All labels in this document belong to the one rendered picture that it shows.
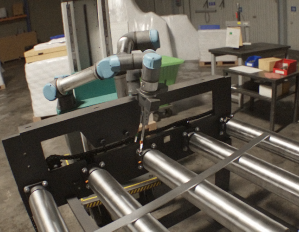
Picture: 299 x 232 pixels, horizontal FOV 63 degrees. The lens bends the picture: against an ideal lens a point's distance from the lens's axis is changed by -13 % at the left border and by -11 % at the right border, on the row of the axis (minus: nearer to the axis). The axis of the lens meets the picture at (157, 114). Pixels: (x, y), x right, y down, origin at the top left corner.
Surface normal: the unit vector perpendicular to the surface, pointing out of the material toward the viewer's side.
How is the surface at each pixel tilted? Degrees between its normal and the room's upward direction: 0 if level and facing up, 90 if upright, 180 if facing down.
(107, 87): 90
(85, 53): 90
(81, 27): 90
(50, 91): 92
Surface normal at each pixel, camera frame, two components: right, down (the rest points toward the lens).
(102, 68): -0.04, 0.33
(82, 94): 0.44, 0.28
